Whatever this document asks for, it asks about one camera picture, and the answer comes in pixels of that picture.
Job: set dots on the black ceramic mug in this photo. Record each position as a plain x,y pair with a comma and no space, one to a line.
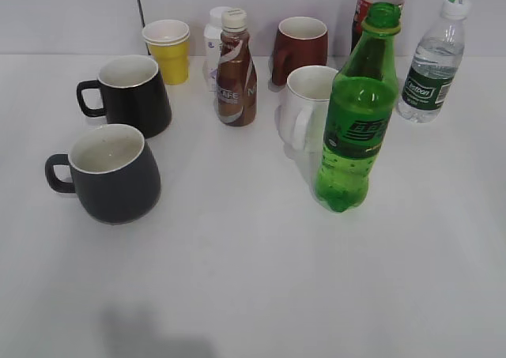
132,92

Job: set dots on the clear water bottle green label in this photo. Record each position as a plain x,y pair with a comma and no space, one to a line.
435,64

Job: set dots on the green soda bottle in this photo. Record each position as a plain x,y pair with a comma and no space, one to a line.
364,92

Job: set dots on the white milk bottle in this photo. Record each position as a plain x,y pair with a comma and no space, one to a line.
212,39

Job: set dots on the brown Nescafe coffee bottle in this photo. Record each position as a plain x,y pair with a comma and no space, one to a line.
236,75

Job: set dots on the dark red ceramic mug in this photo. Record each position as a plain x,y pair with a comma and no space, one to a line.
300,41

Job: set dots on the dark cola bottle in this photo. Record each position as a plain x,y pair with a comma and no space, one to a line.
361,14

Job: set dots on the white ceramic mug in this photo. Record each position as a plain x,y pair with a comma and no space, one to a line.
304,105

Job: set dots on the dark grey ceramic mug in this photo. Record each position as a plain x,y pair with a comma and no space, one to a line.
113,172

